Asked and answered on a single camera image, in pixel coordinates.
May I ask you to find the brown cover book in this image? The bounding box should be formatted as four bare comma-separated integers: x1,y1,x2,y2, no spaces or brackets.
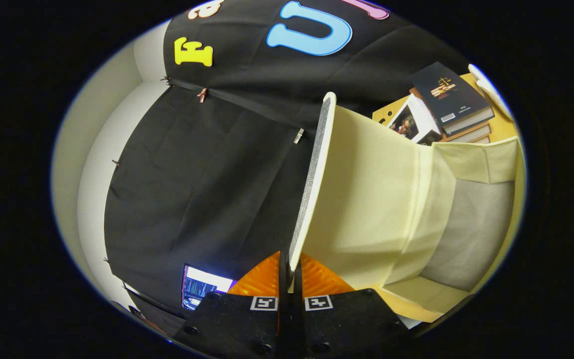
439,124,493,145

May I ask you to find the black backdrop cloth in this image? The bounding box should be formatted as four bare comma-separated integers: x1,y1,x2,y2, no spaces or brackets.
104,0,472,325

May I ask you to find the dark hardcover book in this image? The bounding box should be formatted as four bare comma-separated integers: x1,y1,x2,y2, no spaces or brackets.
411,61,495,136

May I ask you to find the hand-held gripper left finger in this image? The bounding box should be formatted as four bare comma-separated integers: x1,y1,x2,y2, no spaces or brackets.
172,251,291,359

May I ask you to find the cream fabric storage box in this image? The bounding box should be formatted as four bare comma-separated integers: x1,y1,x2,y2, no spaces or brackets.
287,92,525,323

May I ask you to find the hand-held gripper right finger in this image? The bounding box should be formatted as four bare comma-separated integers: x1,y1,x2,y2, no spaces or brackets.
291,252,413,359

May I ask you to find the computer monitor screen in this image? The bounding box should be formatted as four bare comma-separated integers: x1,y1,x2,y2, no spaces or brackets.
181,264,235,311

